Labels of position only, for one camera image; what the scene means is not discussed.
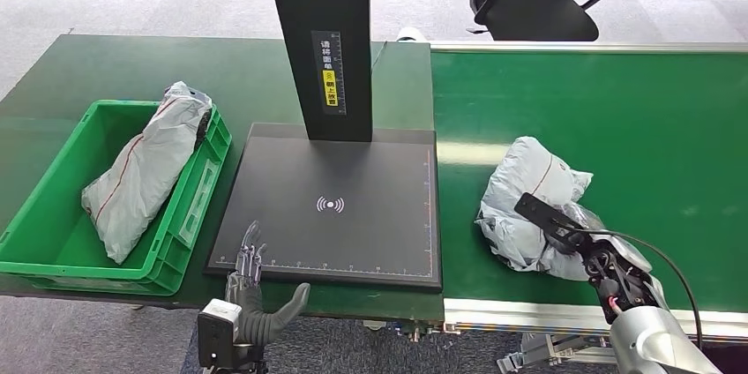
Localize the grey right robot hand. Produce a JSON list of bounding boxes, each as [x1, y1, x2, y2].
[[543, 206, 655, 276]]

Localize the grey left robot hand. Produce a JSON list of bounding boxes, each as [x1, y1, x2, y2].
[[224, 220, 311, 349]]

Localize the grey mailer package red print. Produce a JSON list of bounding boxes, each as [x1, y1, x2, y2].
[[474, 136, 604, 282]]

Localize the black inbound scanner machine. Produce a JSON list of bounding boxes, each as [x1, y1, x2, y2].
[[204, 0, 444, 295]]

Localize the green conveyor belt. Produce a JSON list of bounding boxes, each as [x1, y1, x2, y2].
[[430, 41, 748, 374]]

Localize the plain grey mailer package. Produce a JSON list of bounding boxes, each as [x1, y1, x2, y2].
[[80, 80, 213, 266]]

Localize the green plastic crate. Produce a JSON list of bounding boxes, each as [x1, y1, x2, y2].
[[0, 99, 233, 297]]

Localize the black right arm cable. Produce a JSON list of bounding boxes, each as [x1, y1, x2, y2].
[[575, 228, 704, 350]]

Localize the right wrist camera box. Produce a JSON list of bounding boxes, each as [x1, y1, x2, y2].
[[513, 192, 587, 248]]

